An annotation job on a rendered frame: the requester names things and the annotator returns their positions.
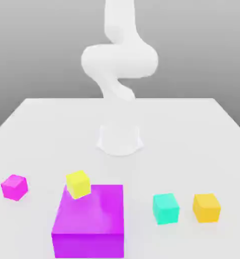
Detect large purple box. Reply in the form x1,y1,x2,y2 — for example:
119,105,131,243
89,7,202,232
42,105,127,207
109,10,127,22
51,184,125,259

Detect small turquoise cube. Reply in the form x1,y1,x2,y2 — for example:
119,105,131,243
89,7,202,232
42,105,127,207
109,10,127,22
152,193,180,226

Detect small orange cube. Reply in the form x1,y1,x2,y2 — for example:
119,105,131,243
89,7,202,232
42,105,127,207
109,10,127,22
193,193,222,224

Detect small magenta cube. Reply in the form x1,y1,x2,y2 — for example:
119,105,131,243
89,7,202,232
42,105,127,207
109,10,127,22
1,174,29,202

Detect small yellow cube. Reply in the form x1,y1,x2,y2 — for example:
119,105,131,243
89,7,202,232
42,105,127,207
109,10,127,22
66,170,91,200

